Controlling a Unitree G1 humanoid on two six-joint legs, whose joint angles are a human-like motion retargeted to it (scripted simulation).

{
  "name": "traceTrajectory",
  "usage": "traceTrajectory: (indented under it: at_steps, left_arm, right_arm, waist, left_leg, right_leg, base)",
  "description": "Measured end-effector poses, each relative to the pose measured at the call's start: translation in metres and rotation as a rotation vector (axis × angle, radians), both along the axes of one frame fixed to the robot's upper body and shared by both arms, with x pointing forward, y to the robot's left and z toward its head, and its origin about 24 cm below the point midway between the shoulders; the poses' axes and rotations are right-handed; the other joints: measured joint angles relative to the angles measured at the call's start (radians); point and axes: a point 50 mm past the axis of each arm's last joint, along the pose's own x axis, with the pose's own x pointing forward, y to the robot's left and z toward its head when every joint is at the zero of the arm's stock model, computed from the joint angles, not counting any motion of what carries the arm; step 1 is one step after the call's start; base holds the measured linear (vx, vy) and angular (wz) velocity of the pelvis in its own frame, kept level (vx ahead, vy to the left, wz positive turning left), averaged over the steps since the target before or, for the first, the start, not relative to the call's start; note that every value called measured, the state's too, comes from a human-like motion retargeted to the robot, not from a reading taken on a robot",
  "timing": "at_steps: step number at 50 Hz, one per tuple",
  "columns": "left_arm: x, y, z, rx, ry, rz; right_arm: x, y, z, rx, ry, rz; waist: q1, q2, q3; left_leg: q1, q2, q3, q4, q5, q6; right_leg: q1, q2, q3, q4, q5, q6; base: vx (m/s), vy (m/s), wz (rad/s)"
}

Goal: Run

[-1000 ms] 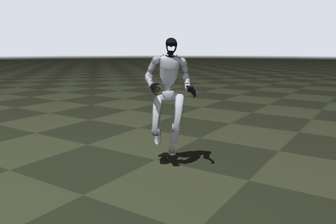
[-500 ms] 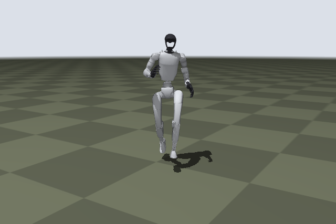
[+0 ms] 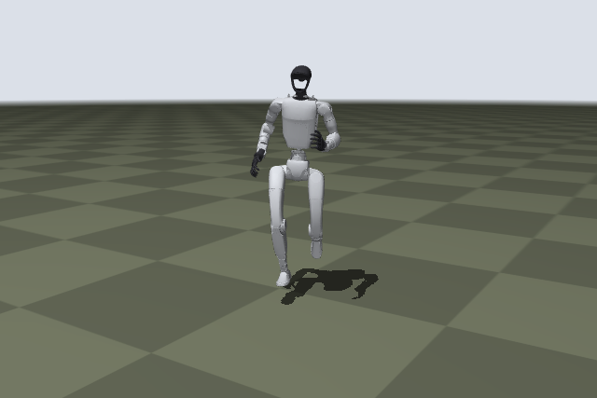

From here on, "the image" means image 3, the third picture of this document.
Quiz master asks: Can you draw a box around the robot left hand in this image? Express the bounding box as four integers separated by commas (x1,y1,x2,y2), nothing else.
310,130,326,151

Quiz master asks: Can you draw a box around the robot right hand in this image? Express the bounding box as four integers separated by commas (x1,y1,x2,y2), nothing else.
250,148,265,177

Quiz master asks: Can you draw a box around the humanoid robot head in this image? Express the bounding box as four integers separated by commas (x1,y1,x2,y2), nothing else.
291,65,312,101

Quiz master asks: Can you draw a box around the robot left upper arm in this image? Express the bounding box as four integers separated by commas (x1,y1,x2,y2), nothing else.
316,101,338,138

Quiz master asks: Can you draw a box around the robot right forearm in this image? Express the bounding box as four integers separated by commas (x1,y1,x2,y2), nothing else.
257,123,270,158

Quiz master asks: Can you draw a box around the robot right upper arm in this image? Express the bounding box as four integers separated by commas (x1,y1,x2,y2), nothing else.
263,98,284,135

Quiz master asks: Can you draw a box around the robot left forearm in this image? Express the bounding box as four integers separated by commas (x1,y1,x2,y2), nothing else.
317,133,340,152

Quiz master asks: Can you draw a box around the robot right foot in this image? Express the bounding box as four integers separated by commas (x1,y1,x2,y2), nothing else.
276,270,292,286

